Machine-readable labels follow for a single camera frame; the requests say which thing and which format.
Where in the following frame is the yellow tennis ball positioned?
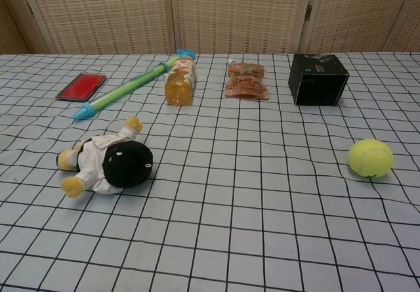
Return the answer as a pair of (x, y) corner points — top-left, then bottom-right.
(348, 138), (394, 178)

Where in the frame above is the small black cardboard box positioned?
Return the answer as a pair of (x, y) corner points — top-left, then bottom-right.
(287, 53), (349, 107)

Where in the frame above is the amber tea plastic bottle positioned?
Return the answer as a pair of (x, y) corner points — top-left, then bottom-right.
(164, 56), (198, 106)

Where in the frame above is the orange snack pouch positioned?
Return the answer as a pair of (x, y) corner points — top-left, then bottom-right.
(224, 58), (271, 101)

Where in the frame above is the blue checked tablecloth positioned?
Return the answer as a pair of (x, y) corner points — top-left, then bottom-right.
(0, 52), (420, 292)

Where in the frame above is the black-haired plush doll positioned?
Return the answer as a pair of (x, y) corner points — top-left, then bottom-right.
(57, 115), (154, 198)

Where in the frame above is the green blue water pump toy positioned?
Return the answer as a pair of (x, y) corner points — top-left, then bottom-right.
(72, 48), (197, 121)

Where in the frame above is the woven folding screen panel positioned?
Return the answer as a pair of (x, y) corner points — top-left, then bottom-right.
(382, 0), (420, 54)
(14, 0), (180, 55)
(0, 0), (32, 55)
(170, 0), (316, 55)
(297, 0), (408, 55)

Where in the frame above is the red black flat case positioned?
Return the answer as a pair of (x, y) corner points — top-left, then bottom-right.
(54, 72), (108, 103)

